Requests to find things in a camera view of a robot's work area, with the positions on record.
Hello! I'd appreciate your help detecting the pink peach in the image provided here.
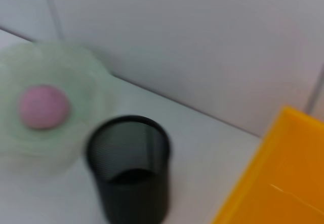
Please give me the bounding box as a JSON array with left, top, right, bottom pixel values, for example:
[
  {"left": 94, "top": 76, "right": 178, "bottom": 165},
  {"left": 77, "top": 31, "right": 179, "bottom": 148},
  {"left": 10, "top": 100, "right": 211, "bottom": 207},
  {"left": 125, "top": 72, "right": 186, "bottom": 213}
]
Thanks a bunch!
[{"left": 19, "top": 84, "right": 70, "bottom": 130}]

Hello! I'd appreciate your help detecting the black mesh pen holder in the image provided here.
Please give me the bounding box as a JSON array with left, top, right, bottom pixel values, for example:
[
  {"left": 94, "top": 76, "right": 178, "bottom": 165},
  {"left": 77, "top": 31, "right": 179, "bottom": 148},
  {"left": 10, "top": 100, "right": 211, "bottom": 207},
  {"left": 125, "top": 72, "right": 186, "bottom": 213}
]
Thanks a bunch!
[{"left": 86, "top": 115, "right": 173, "bottom": 224}]

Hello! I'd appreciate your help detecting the green glass fruit plate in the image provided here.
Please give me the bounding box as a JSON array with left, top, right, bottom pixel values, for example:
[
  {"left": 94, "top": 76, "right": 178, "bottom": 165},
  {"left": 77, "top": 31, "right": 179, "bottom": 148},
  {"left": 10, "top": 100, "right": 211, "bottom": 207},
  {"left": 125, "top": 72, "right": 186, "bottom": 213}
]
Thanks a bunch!
[{"left": 0, "top": 41, "right": 112, "bottom": 174}]

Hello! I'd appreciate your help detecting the yellow plastic bin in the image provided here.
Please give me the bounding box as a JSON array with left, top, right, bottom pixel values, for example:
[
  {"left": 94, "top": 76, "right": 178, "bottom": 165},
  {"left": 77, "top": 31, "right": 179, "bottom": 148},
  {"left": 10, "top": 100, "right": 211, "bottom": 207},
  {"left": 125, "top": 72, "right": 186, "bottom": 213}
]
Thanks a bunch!
[{"left": 210, "top": 104, "right": 324, "bottom": 224}]

